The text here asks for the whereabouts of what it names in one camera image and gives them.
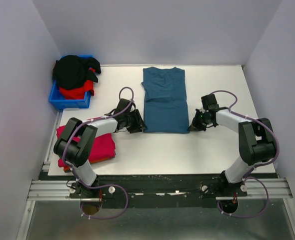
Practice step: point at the blue plastic bin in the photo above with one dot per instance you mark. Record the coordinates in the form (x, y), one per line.
(59, 102)

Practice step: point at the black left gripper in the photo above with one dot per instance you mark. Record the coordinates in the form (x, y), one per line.
(139, 123)

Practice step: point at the red crumpled garment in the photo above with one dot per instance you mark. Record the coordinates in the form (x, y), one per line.
(78, 88)

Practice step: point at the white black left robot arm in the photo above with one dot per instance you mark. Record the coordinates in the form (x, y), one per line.
(76, 155)

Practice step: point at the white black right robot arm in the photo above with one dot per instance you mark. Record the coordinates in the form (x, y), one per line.
(257, 144)

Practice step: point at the folded orange t shirt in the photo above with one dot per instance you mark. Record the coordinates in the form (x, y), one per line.
(67, 169)

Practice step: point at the aluminium frame rail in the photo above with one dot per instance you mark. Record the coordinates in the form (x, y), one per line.
(48, 190)

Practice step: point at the teal blue t shirt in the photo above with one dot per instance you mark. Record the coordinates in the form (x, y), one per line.
(165, 101)

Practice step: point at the folded magenta t shirt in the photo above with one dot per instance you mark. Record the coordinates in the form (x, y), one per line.
(103, 146)

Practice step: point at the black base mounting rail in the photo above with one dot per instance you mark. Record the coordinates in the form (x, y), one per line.
(158, 191)

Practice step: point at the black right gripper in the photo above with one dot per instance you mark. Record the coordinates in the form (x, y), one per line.
(195, 126)

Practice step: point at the black crumpled garment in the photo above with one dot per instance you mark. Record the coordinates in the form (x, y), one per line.
(74, 62)

